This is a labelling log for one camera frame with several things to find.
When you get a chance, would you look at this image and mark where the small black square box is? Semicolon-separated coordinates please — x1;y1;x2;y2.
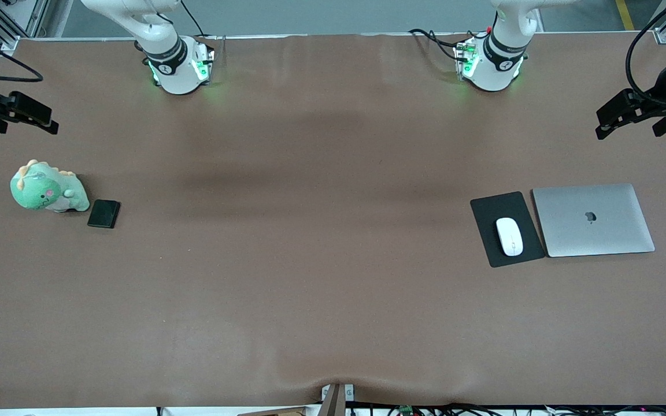
87;199;121;229

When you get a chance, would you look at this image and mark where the white computer mouse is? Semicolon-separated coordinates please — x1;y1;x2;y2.
495;217;524;257

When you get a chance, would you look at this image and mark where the black mouse pad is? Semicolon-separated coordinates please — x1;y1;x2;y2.
470;192;546;268

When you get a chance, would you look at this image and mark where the green dinosaur plush toy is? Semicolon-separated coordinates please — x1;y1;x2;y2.
10;159;91;213

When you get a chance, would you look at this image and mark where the silver closed laptop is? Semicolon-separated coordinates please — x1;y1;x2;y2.
531;184;656;258

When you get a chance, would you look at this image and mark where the black right arm base cable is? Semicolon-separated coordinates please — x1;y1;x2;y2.
180;0;206;38

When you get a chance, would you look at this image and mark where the black arm base cable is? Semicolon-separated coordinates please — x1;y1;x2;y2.
408;28;472;64
180;0;206;38

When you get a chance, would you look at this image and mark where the black left arm base cable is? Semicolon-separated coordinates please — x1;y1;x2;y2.
408;28;472;64

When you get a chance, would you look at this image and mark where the silver metal bracket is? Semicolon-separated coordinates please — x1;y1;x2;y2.
321;382;355;403

